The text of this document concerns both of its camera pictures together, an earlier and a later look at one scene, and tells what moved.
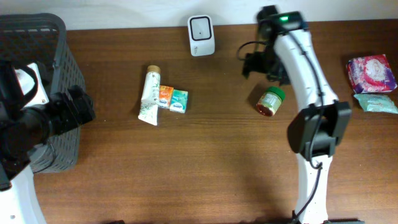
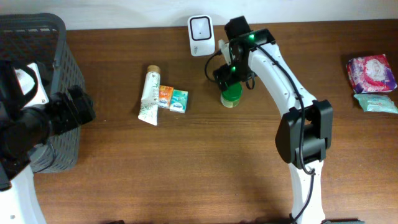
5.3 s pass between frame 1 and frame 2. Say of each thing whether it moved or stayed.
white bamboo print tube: stayed
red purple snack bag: stayed
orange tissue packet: stayed
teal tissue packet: stayed
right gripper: moved
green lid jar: moved
